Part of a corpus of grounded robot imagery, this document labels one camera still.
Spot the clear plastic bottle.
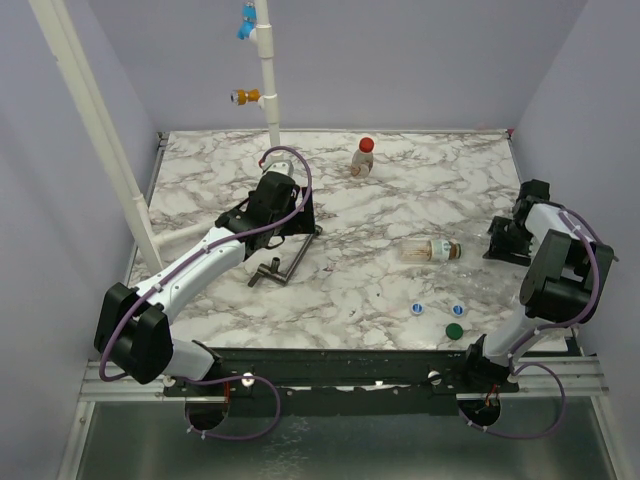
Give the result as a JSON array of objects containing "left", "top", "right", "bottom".
[{"left": 450, "top": 260, "right": 523, "bottom": 308}]

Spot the clear bottle red label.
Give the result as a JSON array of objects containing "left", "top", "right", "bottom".
[{"left": 351, "top": 145, "right": 374, "bottom": 178}]

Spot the clear bottle green white label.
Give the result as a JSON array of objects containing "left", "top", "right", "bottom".
[{"left": 399, "top": 238, "right": 462, "bottom": 263}]

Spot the red bottle cap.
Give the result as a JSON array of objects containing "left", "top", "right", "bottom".
[{"left": 359, "top": 137, "right": 375, "bottom": 153}]

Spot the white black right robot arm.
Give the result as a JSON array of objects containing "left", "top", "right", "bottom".
[{"left": 459, "top": 180, "right": 615, "bottom": 392}]

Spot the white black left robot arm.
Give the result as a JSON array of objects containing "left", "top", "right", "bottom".
[{"left": 94, "top": 172, "right": 315, "bottom": 395}]

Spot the green bottle cap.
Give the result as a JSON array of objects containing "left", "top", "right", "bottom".
[{"left": 445, "top": 323, "right": 464, "bottom": 341}]

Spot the blue white cap right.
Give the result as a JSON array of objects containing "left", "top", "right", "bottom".
[{"left": 451, "top": 304, "right": 466, "bottom": 317}]

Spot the blue white cap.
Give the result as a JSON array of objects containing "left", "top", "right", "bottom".
[
  {"left": 411, "top": 303, "right": 424, "bottom": 315},
  {"left": 451, "top": 304, "right": 466, "bottom": 317}
]

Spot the blue white cap left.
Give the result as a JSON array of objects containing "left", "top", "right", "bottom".
[{"left": 411, "top": 303, "right": 424, "bottom": 315}]

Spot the orange pipe nozzle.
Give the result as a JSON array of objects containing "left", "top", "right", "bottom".
[{"left": 230, "top": 89, "right": 261, "bottom": 106}]

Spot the blue pipe valve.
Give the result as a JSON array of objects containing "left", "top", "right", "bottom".
[{"left": 236, "top": 1, "right": 257, "bottom": 40}]

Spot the grey metal crank handle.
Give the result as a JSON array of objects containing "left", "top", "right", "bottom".
[{"left": 247, "top": 225, "right": 324, "bottom": 289}]

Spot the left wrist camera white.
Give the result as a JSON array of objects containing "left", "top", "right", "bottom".
[{"left": 259, "top": 155, "right": 294, "bottom": 177}]

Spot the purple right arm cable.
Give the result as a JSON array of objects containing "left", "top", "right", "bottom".
[{"left": 507, "top": 207, "right": 601, "bottom": 441}]

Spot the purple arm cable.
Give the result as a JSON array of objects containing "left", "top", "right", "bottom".
[
  {"left": 98, "top": 145, "right": 314, "bottom": 382},
  {"left": 507, "top": 207, "right": 601, "bottom": 441}
]

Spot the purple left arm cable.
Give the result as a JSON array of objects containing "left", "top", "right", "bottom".
[{"left": 98, "top": 145, "right": 314, "bottom": 382}]

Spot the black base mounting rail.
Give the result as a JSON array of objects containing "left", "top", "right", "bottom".
[{"left": 164, "top": 348, "right": 519, "bottom": 416}]

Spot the aluminium extrusion rail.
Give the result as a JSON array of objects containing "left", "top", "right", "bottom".
[{"left": 54, "top": 132, "right": 169, "bottom": 480}]

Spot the white pvc pipe frame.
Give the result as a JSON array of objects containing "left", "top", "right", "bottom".
[{"left": 28, "top": 0, "right": 290, "bottom": 274}]

